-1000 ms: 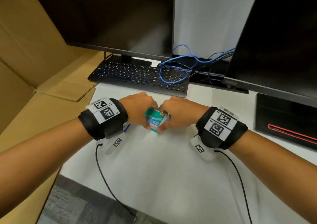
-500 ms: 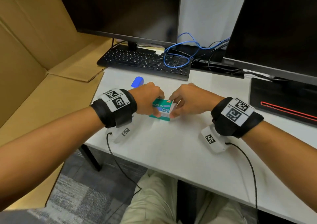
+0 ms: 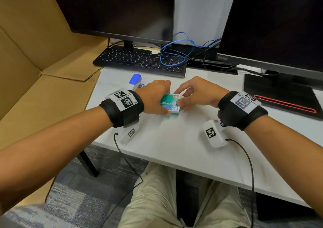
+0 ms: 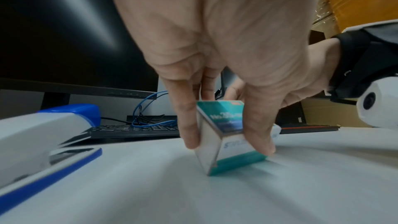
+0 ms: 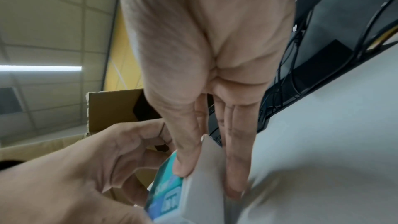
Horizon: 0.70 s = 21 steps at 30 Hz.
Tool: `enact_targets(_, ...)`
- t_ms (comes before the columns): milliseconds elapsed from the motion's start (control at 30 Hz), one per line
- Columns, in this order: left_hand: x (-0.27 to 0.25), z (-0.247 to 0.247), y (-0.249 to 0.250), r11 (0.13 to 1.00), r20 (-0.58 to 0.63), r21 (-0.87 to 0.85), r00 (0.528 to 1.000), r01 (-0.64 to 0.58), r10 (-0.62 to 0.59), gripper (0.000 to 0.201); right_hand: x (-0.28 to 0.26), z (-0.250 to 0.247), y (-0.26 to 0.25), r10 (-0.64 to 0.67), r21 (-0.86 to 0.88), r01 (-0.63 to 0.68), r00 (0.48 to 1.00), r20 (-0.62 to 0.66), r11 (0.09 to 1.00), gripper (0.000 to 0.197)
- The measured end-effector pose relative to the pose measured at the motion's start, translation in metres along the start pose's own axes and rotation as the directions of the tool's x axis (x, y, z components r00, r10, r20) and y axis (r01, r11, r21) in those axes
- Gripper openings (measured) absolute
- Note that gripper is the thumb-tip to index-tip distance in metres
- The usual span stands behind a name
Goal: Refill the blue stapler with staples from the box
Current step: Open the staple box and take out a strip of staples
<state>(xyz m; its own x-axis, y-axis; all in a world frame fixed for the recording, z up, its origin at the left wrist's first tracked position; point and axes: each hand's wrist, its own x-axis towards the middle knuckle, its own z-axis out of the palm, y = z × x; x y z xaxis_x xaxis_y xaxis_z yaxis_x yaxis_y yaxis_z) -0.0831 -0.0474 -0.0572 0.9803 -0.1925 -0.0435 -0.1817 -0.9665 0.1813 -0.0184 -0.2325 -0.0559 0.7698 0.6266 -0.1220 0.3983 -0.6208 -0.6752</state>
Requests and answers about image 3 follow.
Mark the person's right hand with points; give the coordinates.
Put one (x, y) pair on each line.
(207, 93)

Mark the person's left hand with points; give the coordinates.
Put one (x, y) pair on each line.
(151, 96)

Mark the person's left thumb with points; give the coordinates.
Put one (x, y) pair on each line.
(165, 111)

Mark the person's right thumb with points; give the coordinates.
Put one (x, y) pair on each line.
(188, 104)

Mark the green staple box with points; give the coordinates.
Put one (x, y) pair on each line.
(169, 104)

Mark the person's right forearm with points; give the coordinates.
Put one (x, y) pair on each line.
(290, 149)

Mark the person's left forearm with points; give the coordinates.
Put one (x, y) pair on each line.
(50, 149)

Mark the black dock device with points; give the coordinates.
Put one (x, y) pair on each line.
(201, 64)

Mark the blue and white stapler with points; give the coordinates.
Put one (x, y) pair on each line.
(135, 80)

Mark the black left wrist band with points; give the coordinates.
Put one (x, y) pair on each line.
(121, 109)

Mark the black wrist band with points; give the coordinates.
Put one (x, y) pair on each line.
(121, 109)
(239, 109)

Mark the black right wrist band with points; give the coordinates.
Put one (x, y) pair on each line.
(239, 109)

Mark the black keyboard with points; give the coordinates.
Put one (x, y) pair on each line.
(136, 58)

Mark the person's beige trousers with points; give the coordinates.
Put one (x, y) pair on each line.
(156, 197)

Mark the black monitor base red stripe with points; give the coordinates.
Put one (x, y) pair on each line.
(277, 91)

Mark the black table leg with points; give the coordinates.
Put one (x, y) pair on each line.
(88, 163)

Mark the black monitor with grey bezel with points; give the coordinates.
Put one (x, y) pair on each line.
(277, 21)

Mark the brown cardboard box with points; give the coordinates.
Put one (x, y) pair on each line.
(37, 71)

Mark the black box under table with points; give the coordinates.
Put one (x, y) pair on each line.
(282, 207)

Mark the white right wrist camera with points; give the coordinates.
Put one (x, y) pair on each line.
(213, 134)

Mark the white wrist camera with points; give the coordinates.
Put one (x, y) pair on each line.
(213, 134)
(130, 133)

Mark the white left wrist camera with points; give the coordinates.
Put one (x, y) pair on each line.
(130, 133)

